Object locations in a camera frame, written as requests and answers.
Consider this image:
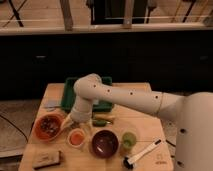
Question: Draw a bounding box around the black floor cable right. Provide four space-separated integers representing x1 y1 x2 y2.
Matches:
165 139 176 148

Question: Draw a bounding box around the orange apple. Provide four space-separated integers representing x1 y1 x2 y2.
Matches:
70 132 84 145

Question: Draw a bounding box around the orange bowl with nuts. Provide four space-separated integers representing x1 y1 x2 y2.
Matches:
34 114 63 142

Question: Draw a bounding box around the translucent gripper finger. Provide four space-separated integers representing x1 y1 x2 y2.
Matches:
80 122 92 135
60 116 73 131

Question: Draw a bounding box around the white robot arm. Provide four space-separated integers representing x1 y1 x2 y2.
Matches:
61 73 213 171

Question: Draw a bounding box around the black floor cable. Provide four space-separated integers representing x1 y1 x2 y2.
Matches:
165 139 176 148
0 114 30 144

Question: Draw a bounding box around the blue grey cloth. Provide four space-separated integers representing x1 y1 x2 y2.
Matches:
44 100 60 112

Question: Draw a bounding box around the black floor cable left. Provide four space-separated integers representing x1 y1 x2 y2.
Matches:
0 114 30 144

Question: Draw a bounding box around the dark purple bowl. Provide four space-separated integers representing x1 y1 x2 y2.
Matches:
91 130 119 159

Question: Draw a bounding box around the green pepper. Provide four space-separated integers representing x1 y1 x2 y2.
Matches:
92 120 112 127

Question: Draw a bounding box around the brown sponge block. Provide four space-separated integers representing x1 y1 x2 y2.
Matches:
32 151 61 169

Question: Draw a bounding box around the white handled black brush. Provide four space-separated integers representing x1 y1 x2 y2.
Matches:
123 140 161 169

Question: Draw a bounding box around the green plastic cup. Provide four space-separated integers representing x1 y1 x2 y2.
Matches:
122 132 137 150

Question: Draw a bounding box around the green plastic tray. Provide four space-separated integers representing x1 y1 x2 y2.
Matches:
60 77 114 113

